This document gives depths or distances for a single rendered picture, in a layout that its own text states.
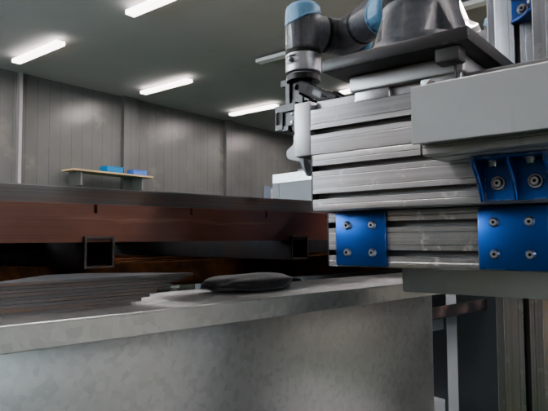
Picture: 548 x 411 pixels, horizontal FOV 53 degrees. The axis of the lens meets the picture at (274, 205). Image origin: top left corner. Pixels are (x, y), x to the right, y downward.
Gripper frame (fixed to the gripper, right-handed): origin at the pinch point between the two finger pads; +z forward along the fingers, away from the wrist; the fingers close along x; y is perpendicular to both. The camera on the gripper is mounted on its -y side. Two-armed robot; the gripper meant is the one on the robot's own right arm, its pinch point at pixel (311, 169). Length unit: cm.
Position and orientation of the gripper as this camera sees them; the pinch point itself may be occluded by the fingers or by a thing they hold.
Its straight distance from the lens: 114.7
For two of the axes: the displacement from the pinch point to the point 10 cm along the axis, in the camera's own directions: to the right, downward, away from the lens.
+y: -6.8, 0.5, 7.3
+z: 0.1, 10.0, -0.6
